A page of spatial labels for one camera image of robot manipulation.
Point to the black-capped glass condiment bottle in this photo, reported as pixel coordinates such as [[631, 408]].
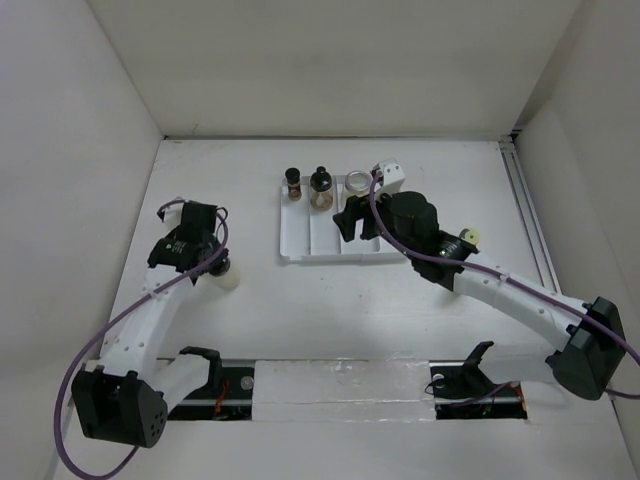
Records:
[[321, 189]]

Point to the aluminium rail on right wall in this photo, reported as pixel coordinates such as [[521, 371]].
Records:
[[534, 233]]

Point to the wide glass jar metal rim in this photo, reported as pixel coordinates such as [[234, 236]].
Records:
[[356, 184]]

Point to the cream yellow squeeze bottle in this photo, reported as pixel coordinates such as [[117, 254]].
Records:
[[470, 238]]

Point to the white divided plastic tray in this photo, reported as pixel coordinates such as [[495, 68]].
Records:
[[310, 236]]

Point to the black-capped white sauce bottle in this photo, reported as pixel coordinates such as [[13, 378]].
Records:
[[225, 275]]

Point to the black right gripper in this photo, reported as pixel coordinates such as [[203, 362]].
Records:
[[356, 208]]

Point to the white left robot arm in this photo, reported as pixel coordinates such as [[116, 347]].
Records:
[[126, 398]]

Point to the small dark spice shaker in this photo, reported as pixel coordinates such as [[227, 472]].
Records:
[[292, 178]]

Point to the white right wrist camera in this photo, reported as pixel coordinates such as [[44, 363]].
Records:
[[389, 176]]

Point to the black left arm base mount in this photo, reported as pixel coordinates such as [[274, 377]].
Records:
[[226, 396]]

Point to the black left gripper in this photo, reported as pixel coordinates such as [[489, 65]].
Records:
[[218, 250]]

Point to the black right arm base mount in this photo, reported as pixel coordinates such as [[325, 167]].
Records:
[[463, 392]]

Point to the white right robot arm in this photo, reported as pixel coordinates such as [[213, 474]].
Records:
[[587, 337]]

